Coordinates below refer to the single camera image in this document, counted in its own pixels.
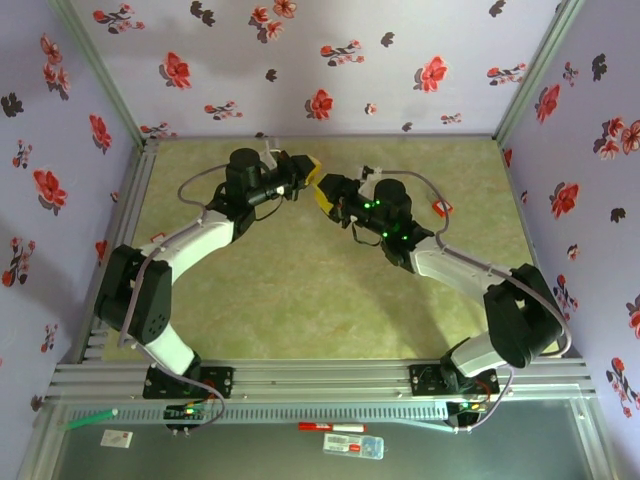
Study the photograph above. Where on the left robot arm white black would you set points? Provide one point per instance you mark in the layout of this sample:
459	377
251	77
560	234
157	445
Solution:
200	237

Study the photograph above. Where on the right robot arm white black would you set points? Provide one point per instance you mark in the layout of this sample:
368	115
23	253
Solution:
450	270

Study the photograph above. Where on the green circuit board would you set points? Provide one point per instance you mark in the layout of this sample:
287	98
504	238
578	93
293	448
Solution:
467	406
187	412

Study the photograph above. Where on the red marker pen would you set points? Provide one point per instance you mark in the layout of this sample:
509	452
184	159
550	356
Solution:
330	427

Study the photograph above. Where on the clear plastic box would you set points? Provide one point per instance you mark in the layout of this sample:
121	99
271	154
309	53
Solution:
355	446

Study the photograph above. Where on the green pen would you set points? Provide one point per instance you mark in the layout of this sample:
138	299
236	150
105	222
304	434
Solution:
90	421

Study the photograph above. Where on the white card red print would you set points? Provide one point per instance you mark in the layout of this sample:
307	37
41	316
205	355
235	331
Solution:
116	438

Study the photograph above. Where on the aluminium side rail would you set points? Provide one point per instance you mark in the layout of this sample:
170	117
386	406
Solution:
131	200

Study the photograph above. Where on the aluminium corner post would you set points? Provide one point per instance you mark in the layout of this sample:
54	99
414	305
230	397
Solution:
104	75
532	75

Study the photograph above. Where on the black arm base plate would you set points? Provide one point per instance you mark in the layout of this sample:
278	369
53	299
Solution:
422	380
222	380

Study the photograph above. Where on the wide aluminium frame rail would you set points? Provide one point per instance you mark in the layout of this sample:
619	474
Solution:
320	380

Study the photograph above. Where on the aluminium frame leg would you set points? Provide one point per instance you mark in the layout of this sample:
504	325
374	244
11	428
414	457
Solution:
595	445
42	445

